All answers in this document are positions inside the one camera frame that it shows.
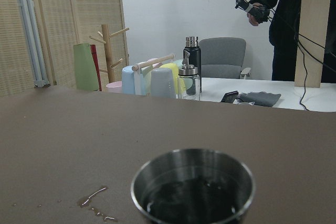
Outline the person hand with controller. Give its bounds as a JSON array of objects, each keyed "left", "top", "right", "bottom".
[{"left": 247, "top": 2, "right": 265, "bottom": 27}]

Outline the steel jigger measuring cup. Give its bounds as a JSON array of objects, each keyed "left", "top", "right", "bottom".
[{"left": 130, "top": 148, "right": 256, "bottom": 223}]

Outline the person in black clothes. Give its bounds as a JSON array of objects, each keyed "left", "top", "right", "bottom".
[{"left": 250, "top": 0, "right": 335, "bottom": 83}]

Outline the wooden board upright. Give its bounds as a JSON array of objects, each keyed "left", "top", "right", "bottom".
[{"left": 295, "top": 0, "right": 330, "bottom": 88}]

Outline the grey office chair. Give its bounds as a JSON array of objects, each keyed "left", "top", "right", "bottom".
[{"left": 199, "top": 37, "right": 251, "bottom": 79}]

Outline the black thermos bottle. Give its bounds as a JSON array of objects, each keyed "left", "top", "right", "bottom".
[{"left": 184, "top": 36, "right": 202, "bottom": 91}]

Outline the grey folded cloth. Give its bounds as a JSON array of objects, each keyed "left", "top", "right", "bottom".
[{"left": 238, "top": 92, "right": 281, "bottom": 107}]

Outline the black small device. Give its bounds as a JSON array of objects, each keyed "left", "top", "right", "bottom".
[{"left": 221, "top": 91, "right": 239, "bottom": 103}]

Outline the glass oil dispenser bottle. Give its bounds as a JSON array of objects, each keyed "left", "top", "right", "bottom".
[{"left": 177, "top": 50, "right": 201, "bottom": 101}]

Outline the yellow cup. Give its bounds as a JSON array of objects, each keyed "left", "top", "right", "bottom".
[{"left": 159, "top": 63, "right": 185, "bottom": 94}]

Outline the grey cup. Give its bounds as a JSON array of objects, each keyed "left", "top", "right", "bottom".
[{"left": 151, "top": 68, "right": 176, "bottom": 99}]

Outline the wooden rack dowel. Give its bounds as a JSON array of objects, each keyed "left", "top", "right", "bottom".
[{"left": 132, "top": 54, "right": 175, "bottom": 71}]

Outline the light blue cup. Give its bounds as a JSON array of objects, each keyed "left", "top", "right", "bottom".
[{"left": 122, "top": 66, "right": 146, "bottom": 95}]

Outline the wooden mug tree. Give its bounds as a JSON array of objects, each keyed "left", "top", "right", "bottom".
[{"left": 89, "top": 24, "right": 130, "bottom": 83}]

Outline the pink cup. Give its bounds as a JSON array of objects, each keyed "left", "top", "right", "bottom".
[{"left": 106, "top": 81, "right": 122, "bottom": 93}]

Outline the red folded mat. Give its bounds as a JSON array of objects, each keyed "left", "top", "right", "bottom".
[{"left": 90, "top": 45, "right": 102, "bottom": 91}]

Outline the green folded mat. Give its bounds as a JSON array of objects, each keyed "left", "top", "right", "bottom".
[{"left": 73, "top": 43, "right": 99, "bottom": 91}]

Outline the aluminium frame post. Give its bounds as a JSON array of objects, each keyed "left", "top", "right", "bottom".
[{"left": 17, "top": 0, "right": 50, "bottom": 88}]

